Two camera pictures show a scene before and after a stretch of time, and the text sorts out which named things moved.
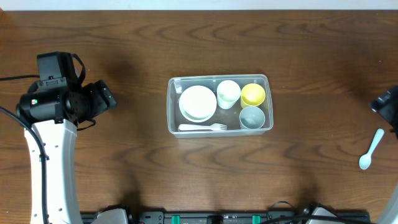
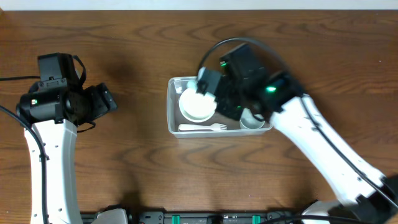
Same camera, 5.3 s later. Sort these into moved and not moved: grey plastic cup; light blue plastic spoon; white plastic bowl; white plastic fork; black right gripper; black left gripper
Moved: light blue plastic spoon; black right gripper
Not moved: white plastic fork; white plastic bowl; grey plastic cup; black left gripper
